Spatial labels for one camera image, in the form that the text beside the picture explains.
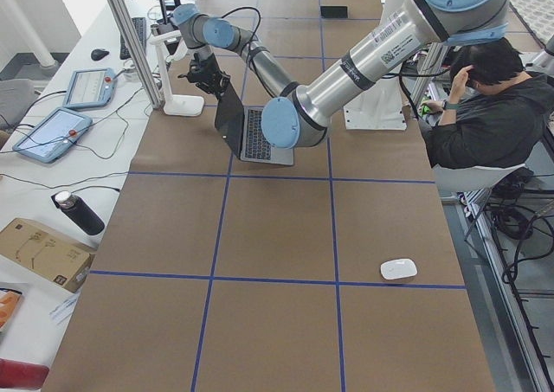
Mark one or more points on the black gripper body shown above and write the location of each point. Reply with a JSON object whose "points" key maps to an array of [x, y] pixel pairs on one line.
{"points": [[205, 64]]}

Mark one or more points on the grey laptop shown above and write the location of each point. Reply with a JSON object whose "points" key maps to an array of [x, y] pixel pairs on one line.
{"points": [[240, 127]]}

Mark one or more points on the black mouse pad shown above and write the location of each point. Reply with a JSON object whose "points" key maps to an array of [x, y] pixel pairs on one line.
{"points": [[334, 11]]}

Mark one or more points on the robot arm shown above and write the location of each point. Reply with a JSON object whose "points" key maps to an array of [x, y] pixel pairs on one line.
{"points": [[299, 115]]}

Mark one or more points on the white desk lamp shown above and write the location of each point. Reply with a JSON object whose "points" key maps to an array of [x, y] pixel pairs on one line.
{"points": [[174, 104]]}

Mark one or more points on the black computer mouse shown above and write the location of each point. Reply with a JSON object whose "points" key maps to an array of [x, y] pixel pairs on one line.
{"points": [[99, 54]]}

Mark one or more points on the white computer mouse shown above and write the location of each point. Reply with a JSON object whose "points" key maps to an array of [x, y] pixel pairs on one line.
{"points": [[398, 269]]}

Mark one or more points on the blue teach pendant far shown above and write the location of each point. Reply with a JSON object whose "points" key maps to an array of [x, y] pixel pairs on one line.
{"points": [[90, 88]]}

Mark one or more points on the blue teach pendant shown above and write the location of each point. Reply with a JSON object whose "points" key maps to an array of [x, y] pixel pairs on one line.
{"points": [[90, 88], [53, 136]]}

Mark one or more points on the blue teach pendant near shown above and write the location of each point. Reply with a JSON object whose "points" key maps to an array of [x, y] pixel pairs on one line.
{"points": [[53, 136]]}

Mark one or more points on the black water bottle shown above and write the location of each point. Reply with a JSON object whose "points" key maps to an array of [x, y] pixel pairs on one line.
{"points": [[78, 212]]}

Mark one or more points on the cardboard box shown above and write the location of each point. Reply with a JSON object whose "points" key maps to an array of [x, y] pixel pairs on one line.
{"points": [[46, 252]]}

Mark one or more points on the white chair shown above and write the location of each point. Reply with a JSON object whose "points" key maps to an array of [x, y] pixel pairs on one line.
{"points": [[470, 179]]}

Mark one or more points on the seated person in black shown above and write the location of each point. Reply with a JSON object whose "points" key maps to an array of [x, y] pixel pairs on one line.
{"points": [[495, 112]]}

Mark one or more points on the aluminium frame post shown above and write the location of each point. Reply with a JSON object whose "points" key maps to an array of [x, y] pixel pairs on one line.
{"points": [[126, 28]]}

